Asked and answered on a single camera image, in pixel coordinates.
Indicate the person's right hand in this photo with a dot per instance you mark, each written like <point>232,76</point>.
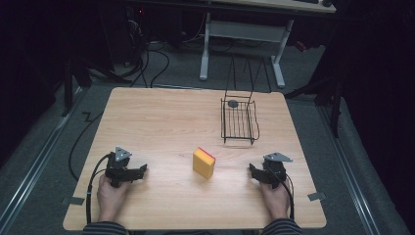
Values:
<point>276,199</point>

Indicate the black metal stand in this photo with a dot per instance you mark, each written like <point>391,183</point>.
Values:
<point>334,107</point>
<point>68,91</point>

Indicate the black keyboard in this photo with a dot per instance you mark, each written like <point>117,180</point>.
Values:
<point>306,1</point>

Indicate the white-framed desk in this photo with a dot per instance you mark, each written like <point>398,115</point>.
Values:
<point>244,31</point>

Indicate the small black round disc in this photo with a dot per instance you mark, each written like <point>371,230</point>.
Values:
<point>233,103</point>

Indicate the metal floor rail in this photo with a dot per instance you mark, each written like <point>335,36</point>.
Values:
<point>349,176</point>
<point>36,163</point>

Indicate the yellow sponge with red edge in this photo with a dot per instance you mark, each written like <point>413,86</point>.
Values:
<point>203,164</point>

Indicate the black computer mouse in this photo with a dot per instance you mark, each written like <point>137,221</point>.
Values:
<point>327,3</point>

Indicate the person's left hand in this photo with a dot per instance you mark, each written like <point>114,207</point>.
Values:
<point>111,197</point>

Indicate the grey tape piece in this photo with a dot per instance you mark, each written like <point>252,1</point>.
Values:
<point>316,196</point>
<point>76,200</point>

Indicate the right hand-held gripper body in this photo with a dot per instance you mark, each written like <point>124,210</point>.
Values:
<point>274,171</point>

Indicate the small red object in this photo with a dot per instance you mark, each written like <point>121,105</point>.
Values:
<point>300,46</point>

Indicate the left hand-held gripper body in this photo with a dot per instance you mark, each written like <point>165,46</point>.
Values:
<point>118,170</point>

